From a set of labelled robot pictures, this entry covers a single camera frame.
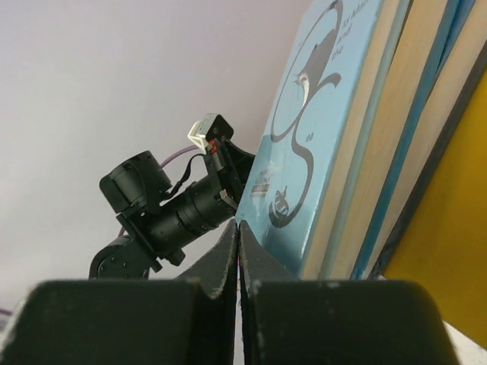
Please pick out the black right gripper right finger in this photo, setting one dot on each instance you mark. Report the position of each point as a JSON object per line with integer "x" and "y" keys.
{"x": 291, "y": 321}

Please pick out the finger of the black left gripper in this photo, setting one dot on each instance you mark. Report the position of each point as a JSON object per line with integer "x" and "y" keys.
{"x": 240, "y": 163}

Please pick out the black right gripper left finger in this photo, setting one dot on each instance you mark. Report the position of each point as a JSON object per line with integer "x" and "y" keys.
{"x": 189, "y": 319}

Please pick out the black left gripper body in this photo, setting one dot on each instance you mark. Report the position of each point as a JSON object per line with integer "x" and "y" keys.
{"x": 217, "y": 192}

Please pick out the light blue Old Man book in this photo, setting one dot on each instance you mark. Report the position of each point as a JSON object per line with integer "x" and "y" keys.
{"x": 328, "y": 91}

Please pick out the dark Wuthering Heights book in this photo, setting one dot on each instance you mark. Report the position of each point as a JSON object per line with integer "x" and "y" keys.
{"x": 422, "y": 145}

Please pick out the blue 20000 Leagues book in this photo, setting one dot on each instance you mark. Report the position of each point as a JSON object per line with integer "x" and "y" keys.
{"x": 423, "y": 34}

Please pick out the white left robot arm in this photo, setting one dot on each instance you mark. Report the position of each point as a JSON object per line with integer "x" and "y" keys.
{"x": 159, "y": 218}

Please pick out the yellow wooden shelf box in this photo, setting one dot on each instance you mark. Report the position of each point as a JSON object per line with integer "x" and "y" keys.
{"x": 444, "y": 247}

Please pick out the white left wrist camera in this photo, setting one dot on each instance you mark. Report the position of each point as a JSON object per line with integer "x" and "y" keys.
{"x": 211, "y": 126}

